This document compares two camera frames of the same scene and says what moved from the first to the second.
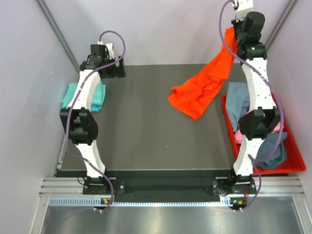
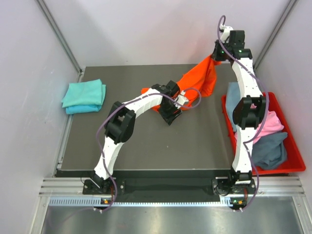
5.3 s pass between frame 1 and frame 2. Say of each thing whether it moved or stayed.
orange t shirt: moved
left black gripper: moved
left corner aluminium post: stayed
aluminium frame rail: stayed
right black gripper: moved
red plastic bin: stayed
